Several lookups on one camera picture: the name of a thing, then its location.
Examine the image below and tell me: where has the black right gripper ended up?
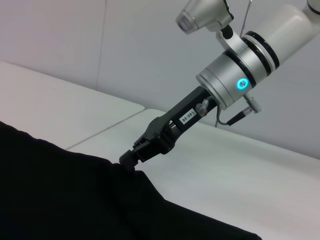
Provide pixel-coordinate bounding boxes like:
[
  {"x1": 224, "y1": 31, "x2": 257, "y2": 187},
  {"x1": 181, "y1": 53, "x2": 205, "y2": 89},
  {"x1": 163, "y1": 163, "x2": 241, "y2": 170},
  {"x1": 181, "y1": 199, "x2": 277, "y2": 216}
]
[{"x1": 118, "y1": 86, "x2": 219, "y2": 173}]

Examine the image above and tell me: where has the black t-shirt with beige print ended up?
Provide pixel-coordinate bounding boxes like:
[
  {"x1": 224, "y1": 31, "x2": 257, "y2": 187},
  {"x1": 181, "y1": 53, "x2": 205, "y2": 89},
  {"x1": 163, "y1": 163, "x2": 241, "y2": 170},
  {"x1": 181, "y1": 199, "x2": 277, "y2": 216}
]
[{"x1": 0, "y1": 120, "x2": 263, "y2": 240}]

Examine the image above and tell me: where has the right gripper cable with plug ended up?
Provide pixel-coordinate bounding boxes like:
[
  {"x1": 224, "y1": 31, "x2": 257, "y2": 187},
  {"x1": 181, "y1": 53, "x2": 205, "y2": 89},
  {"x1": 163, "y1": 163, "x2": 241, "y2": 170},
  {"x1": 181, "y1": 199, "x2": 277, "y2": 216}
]
[{"x1": 196, "y1": 94, "x2": 263, "y2": 127}]

